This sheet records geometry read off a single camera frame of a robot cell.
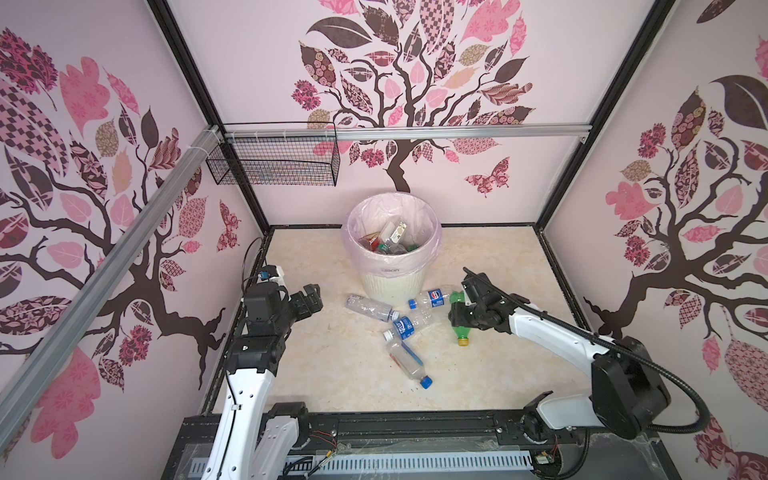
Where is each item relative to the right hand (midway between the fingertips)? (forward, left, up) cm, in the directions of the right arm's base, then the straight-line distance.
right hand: (457, 311), depth 88 cm
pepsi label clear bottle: (+6, +6, -3) cm, 9 cm away
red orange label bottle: (+18, +25, +11) cm, 33 cm away
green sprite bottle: (-7, 0, +1) cm, 7 cm away
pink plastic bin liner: (+25, +27, +17) cm, 41 cm away
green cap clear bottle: (+19, +19, +13) cm, 29 cm away
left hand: (-3, +42, +14) cm, 44 cm away
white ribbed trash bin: (+6, +19, +3) cm, 20 cm away
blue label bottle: (-4, +16, -1) cm, 16 cm away
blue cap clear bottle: (-11, +17, -6) cm, 21 cm away
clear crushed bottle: (+4, +29, -2) cm, 29 cm away
